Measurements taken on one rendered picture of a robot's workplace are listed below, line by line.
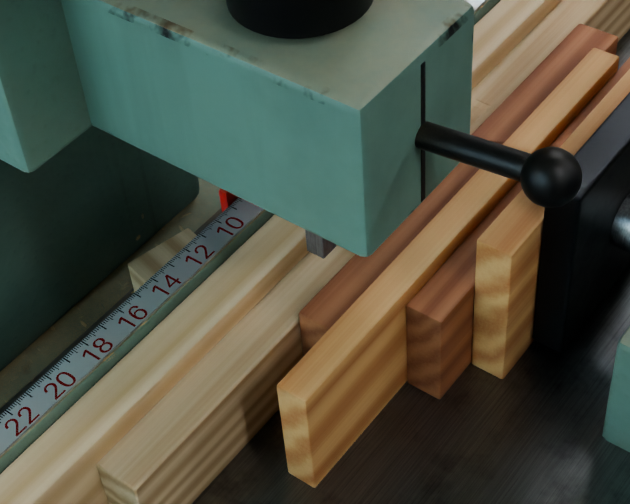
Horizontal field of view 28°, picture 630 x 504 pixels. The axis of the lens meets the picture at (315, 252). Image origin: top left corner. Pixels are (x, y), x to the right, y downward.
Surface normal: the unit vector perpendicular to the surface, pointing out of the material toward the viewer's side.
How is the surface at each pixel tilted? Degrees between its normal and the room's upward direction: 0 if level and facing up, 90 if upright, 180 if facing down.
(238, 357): 0
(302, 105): 90
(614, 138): 0
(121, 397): 0
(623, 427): 90
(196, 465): 90
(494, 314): 90
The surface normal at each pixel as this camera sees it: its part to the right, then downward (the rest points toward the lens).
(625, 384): -0.60, 0.60
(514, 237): -0.06, -0.69
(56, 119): 0.80, 0.40
